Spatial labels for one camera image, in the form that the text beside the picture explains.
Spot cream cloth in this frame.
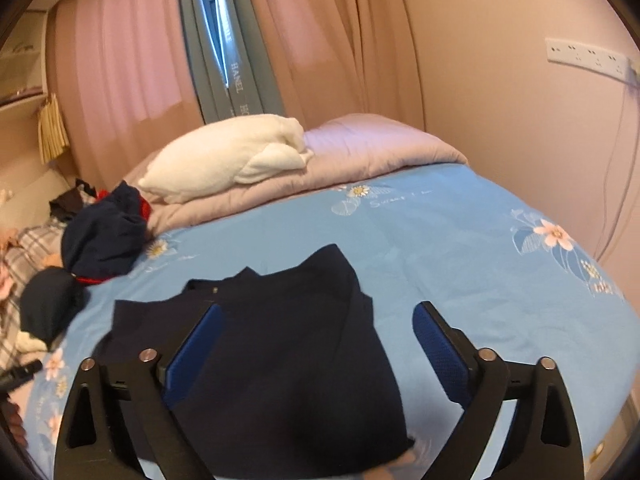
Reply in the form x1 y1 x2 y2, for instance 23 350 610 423
16 331 50 354

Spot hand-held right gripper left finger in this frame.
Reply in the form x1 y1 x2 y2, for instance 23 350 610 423
54 302 224 480

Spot dark brown clothes pile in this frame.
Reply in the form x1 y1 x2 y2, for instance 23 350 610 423
49 177 110 223

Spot plaid cloth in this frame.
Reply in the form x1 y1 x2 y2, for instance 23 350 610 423
0 224 71 368

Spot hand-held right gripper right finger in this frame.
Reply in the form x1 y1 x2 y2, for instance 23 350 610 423
412 301 585 480

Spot white wall shelf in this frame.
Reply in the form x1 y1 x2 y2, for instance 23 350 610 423
0 7 57 171

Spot person's left hand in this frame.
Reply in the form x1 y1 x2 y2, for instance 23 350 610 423
0 394 27 448

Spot beige tasselled hanging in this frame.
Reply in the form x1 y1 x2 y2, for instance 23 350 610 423
38 92 71 165

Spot lilac quilt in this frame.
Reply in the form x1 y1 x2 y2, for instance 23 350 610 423
122 114 468 236

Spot thin wall cable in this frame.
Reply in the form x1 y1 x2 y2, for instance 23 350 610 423
597 65 640 257

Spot pink curtain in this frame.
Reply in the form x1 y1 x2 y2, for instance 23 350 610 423
240 0 427 133
52 0 203 191

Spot light blue floral bed sheet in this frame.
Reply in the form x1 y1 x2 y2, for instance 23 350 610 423
22 162 640 480

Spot dark bundled garment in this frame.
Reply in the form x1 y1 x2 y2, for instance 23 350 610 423
20 267 92 352

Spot white wall power strip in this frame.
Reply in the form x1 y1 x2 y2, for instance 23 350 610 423
545 36 640 79

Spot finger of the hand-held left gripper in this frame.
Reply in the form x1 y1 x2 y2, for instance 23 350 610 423
0 358 44 392

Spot grey-blue curtain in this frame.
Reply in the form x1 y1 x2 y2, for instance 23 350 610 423
176 0 287 127

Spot navy button shirt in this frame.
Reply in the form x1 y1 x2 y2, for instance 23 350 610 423
92 244 416 476

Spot navy garment with red trim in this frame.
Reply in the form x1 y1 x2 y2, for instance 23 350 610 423
61 180 152 286

